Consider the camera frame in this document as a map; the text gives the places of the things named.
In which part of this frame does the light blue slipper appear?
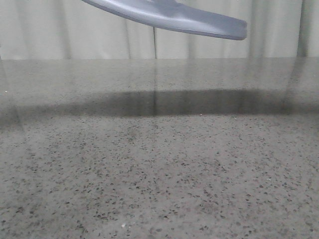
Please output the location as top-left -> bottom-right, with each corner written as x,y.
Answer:
85,0 -> 247,40

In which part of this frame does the beige pleated curtain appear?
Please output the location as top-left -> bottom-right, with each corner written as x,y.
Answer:
0,0 -> 319,59

